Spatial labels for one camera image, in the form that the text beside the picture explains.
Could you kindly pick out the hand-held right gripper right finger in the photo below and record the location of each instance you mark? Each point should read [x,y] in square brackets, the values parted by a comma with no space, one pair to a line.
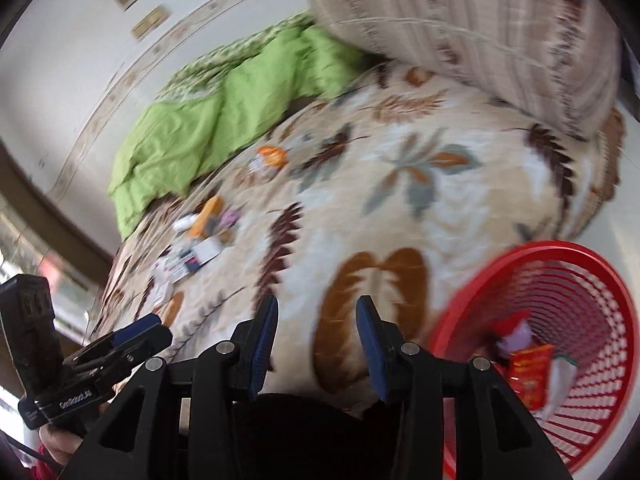
[372,350]

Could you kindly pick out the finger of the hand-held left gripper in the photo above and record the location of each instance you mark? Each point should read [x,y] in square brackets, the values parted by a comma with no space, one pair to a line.
[137,329]
[140,352]

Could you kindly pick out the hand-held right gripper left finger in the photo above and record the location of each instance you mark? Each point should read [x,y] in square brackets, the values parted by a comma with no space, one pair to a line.
[262,340]

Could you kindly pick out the blue white carton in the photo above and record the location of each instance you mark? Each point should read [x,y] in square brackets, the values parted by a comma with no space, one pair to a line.
[205,251]

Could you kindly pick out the orange packet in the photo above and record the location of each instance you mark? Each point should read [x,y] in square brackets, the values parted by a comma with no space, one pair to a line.
[207,215]

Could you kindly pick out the red printed packet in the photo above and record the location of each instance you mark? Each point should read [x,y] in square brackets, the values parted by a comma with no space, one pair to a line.
[530,377]

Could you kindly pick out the orange snack bag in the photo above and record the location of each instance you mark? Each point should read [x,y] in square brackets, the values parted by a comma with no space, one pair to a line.
[270,159]

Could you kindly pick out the red plastic mesh basket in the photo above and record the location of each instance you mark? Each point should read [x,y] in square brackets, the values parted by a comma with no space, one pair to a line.
[575,280]

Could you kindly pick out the person's left hand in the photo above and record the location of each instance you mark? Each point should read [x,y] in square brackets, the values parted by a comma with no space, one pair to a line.
[62,442]

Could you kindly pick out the patterned glass pane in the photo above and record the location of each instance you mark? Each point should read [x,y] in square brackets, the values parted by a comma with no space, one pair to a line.
[30,260]

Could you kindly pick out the pink wrapper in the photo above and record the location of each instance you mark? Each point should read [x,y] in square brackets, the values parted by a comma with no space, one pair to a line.
[230,218]

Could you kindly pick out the white plastic wrapper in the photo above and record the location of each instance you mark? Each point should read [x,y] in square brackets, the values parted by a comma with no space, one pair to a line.
[560,380]

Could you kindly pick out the green duvet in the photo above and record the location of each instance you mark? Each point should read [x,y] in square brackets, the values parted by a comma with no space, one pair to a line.
[200,130]

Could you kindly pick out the green white patterned quilt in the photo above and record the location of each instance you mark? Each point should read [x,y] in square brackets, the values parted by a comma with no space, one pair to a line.
[190,77]

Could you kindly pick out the striped beige cushion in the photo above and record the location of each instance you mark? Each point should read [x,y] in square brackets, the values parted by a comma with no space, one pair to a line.
[475,25]

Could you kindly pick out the brown wooden door frame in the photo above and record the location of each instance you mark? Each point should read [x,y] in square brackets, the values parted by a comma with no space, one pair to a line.
[45,200]

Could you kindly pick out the beige wall switch plate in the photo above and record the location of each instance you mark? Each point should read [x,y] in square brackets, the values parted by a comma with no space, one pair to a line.
[150,21]

